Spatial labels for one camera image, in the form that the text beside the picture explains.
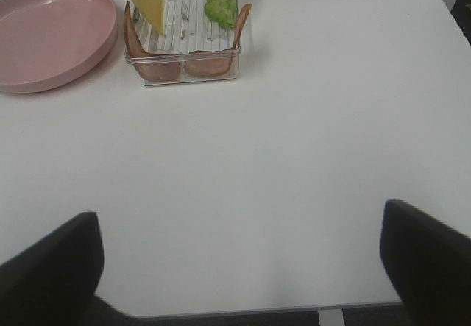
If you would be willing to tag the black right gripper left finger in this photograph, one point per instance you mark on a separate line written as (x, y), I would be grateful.
(53, 281)

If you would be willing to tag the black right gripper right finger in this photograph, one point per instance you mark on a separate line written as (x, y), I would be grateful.
(428, 264)

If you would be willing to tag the pink plate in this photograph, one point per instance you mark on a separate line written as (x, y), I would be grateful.
(48, 43)

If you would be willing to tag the clear right plastic container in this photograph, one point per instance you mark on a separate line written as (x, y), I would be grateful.
(187, 29)

